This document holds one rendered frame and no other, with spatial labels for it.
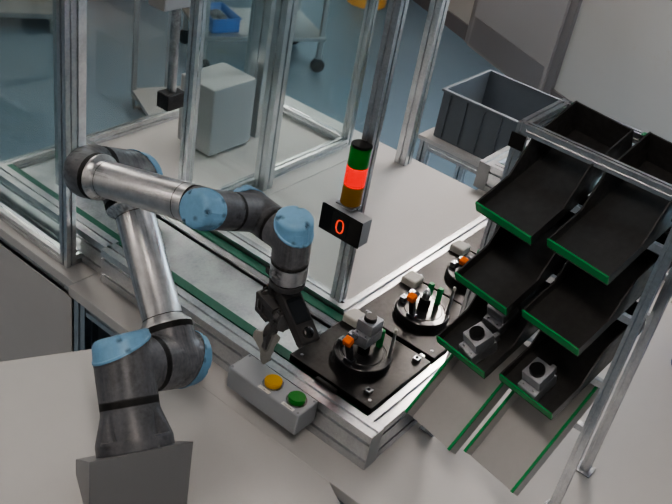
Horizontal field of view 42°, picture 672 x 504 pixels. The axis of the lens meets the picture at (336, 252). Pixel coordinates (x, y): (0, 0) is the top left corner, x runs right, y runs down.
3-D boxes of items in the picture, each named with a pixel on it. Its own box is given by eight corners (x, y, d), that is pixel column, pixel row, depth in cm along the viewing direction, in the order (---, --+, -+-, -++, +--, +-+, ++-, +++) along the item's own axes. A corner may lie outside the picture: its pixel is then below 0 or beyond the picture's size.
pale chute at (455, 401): (455, 454, 182) (449, 450, 179) (411, 416, 190) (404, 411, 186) (540, 350, 184) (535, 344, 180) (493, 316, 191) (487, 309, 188)
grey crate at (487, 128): (551, 193, 368) (568, 145, 356) (429, 135, 397) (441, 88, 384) (592, 165, 398) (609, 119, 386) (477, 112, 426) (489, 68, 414)
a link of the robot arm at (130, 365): (84, 407, 170) (74, 338, 172) (136, 398, 181) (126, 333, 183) (126, 399, 163) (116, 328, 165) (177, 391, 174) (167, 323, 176)
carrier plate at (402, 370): (369, 415, 193) (371, 408, 192) (288, 360, 204) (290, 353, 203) (429, 367, 210) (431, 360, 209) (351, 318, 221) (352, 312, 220)
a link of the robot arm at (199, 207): (40, 134, 180) (214, 180, 153) (83, 140, 189) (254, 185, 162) (31, 190, 181) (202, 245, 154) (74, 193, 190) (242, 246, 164)
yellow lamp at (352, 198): (352, 210, 204) (355, 192, 201) (335, 201, 206) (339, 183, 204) (365, 203, 207) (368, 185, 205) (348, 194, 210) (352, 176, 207)
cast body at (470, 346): (472, 366, 175) (470, 347, 169) (459, 351, 177) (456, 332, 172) (506, 345, 177) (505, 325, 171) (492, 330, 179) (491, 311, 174)
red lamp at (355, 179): (355, 191, 201) (359, 173, 199) (339, 182, 203) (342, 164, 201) (368, 185, 205) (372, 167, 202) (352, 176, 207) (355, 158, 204)
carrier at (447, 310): (432, 365, 211) (444, 324, 204) (354, 316, 222) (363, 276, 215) (482, 324, 228) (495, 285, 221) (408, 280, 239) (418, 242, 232)
